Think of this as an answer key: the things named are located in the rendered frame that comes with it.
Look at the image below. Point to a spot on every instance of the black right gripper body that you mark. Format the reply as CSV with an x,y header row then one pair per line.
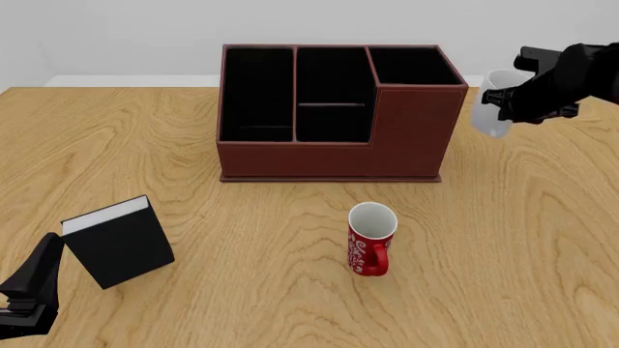
x,y
537,58

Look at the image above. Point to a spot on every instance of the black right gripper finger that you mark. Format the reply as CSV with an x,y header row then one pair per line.
x,y
505,103

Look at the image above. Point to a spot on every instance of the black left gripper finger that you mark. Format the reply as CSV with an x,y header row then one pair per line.
x,y
26,272
48,282

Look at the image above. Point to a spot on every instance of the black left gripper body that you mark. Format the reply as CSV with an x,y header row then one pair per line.
x,y
24,315

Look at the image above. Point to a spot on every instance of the white mug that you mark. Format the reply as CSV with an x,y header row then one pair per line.
x,y
488,117

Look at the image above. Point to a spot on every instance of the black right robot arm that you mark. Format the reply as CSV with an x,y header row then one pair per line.
x,y
587,72

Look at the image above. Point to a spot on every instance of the red-brown desk caddy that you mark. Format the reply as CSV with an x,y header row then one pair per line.
x,y
411,137

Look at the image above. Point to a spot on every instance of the red patterned mug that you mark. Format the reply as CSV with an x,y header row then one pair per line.
x,y
360,253

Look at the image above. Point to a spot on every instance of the black book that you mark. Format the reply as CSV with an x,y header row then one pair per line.
x,y
121,246

